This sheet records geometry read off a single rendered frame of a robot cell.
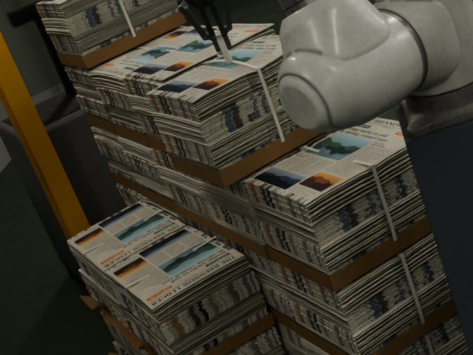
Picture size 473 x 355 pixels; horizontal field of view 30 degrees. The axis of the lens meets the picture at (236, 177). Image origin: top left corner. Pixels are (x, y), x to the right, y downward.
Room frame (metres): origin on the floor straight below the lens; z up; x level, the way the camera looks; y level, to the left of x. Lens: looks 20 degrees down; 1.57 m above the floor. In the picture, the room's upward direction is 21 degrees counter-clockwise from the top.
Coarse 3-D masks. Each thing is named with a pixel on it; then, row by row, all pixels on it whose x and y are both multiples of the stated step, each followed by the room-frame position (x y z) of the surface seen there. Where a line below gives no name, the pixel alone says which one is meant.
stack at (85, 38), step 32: (64, 0) 2.82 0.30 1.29; (96, 0) 2.84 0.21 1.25; (128, 0) 2.88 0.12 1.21; (160, 0) 2.92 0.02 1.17; (64, 32) 2.86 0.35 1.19; (96, 32) 2.83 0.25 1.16; (128, 32) 2.86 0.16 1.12; (96, 96) 2.85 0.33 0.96; (96, 128) 2.99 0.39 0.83; (128, 192) 2.93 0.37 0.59
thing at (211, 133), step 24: (192, 72) 2.24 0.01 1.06; (216, 72) 2.15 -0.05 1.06; (168, 96) 2.08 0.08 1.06; (192, 96) 2.00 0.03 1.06; (216, 96) 1.99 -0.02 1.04; (240, 96) 2.01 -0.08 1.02; (168, 120) 2.13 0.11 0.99; (192, 120) 2.00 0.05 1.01; (216, 120) 1.98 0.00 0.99; (240, 120) 2.00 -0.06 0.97; (168, 144) 2.19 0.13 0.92; (192, 144) 2.04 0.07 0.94; (216, 144) 1.96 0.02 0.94; (240, 144) 1.98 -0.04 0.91; (264, 144) 2.01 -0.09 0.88; (216, 168) 1.98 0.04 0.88
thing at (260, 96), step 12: (240, 72) 2.06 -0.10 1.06; (252, 72) 2.03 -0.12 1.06; (264, 72) 2.04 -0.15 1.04; (252, 84) 2.03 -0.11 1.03; (264, 96) 2.03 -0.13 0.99; (276, 96) 2.04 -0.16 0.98; (264, 108) 2.03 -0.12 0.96; (276, 108) 2.04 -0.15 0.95; (264, 120) 2.02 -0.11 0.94; (288, 120) 2.04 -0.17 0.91; (276, 132) 2.03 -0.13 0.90; (288, 132) 2.04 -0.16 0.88
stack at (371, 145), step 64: (384, 128) 1.96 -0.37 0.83; (192, 192) 2.31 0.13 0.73; (256, 192) 1.93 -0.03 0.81; (320, 192) 1.74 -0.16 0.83; (384, 192) 1.79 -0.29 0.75; (256, 256) 2.07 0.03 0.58; (320, 256) 1.72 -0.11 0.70; (320, 320) 1.84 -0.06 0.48; (384, 320) 1.75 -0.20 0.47; (448, 320) 1.81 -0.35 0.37
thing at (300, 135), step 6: (294, 132) 2.04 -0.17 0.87; (300, 132) 2.05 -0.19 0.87; (306, 132) 2.05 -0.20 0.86; (312, 132) 2.06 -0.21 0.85; (318, 132) 2.07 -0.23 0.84; (294, 138) 2.04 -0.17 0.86; (300, 138) 2.05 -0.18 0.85; (306, 138) 2.05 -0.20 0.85; (312, 138) 2.06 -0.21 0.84; (300, 144) 2.04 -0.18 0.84
